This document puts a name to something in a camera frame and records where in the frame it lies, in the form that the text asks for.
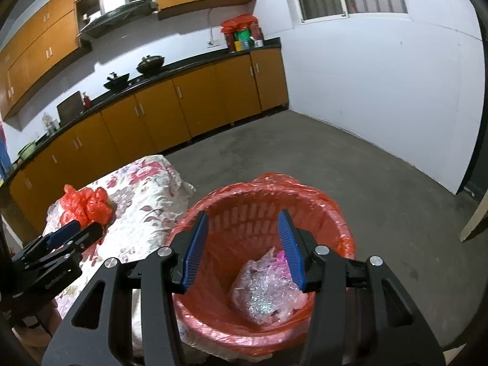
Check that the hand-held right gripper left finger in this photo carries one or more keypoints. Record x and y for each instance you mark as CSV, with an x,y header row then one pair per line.
x,y
196,251

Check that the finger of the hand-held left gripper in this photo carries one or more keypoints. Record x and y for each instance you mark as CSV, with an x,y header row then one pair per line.
x,y
61,233
87,238

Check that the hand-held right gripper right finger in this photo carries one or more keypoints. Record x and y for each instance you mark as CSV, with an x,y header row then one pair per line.
x,y
291,251

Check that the red plastic bag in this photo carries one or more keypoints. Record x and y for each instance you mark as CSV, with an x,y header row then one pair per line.
x,y
89,206

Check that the red basket with liner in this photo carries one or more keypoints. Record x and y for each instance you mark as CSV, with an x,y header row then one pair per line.
x,y
335,215

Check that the clear crumpled plastic wrap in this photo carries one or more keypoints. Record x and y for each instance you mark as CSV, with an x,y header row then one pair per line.
x,y
263,289

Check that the green bowl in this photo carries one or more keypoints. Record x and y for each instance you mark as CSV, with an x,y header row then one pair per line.
x,y
26,151

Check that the glass jar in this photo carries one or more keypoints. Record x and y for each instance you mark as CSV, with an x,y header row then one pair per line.
x,y
47,124

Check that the dark cutting board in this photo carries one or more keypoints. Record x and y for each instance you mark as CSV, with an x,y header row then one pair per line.
x,y
70,108

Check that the small red bottle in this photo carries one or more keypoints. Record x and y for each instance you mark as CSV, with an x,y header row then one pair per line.
x,y
86,101

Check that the wooden lower kitchen cabinets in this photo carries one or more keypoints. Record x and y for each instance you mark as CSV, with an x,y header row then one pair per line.
x,y
160,118

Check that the wooden kitchen cabinets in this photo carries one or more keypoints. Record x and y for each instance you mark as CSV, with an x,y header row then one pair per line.
x,y
160,118
38,45

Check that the black open wok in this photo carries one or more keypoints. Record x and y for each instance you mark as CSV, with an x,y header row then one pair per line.
x,y
116,82

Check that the black wok with lid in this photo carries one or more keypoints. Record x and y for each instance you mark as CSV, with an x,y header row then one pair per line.
x,y
150,64

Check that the worn white wooden table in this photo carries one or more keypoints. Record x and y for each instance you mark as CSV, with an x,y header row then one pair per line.
x,y
474,217

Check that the black kitchen countertop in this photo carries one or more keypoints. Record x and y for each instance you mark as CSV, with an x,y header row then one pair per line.
x,y
190,64

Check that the wooden upper kitchen cabinets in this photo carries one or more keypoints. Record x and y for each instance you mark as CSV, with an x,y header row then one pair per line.
x,y
38,45

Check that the yellow box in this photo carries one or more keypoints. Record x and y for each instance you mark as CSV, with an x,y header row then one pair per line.
x,y
238,46

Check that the white cup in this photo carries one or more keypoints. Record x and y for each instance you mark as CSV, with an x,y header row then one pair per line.
x,y
258,43

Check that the dark door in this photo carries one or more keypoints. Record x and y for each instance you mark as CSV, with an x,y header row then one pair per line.
x,y
476,141

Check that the green box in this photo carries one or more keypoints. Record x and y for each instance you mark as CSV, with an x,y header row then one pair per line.
x,y
242,38

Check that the steel range hood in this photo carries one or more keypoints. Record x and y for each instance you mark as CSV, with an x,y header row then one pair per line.
x,y
114,15

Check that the red bag on groceries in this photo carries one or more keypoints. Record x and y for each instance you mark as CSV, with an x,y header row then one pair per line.
x,y
238,23

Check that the wall socket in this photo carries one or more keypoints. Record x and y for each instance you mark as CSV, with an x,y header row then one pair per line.
x,y
212,44

